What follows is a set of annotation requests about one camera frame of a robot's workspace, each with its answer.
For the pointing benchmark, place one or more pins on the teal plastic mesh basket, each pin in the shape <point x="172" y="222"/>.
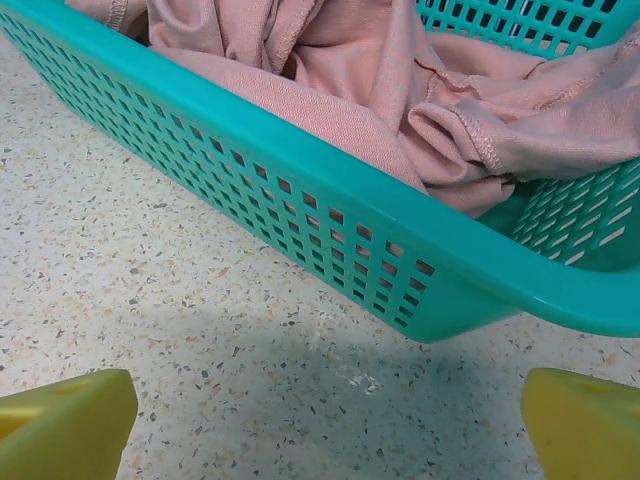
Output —
<point x="260" y="150"/>

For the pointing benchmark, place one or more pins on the pink t-shirt with pixel print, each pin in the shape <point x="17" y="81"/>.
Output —
<point x="350" y="90"/>

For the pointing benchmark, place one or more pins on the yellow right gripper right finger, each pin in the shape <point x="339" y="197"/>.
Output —
<point x="590" y="435"/>

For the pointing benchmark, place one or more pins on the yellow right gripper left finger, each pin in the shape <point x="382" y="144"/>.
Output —
<point x="65" y="430"/>

